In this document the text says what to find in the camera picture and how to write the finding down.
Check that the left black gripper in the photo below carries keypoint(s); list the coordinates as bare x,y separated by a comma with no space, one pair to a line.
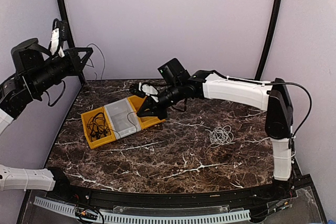
75,63

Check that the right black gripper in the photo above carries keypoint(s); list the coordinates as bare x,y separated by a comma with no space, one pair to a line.
155,109

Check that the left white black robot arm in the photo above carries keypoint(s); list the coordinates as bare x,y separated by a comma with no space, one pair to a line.
37,69

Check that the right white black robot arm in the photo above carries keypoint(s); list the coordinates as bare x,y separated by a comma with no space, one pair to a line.
269,96

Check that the yellow bin near back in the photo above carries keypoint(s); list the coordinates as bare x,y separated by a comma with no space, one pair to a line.
143,122

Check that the yellow bin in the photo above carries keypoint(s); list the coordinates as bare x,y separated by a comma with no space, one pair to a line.
143,122
97,128

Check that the white plastic bin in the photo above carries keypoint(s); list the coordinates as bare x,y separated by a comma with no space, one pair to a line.
118,114

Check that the yellow bin near front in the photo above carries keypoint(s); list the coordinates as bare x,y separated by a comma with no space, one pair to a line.
97,128

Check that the small circuit board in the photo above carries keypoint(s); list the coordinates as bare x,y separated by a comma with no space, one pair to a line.
85,213

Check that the left black frame post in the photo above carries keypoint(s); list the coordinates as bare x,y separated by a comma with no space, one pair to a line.
64,17

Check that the black frame post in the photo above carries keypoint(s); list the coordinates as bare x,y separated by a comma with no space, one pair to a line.
268,39
64,17

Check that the black front rail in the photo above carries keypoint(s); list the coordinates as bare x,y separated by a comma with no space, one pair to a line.
249,197

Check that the white slotted cable duct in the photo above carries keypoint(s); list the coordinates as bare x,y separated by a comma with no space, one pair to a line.
149,215

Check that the right black frame post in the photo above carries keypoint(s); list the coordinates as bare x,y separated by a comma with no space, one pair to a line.
268,39

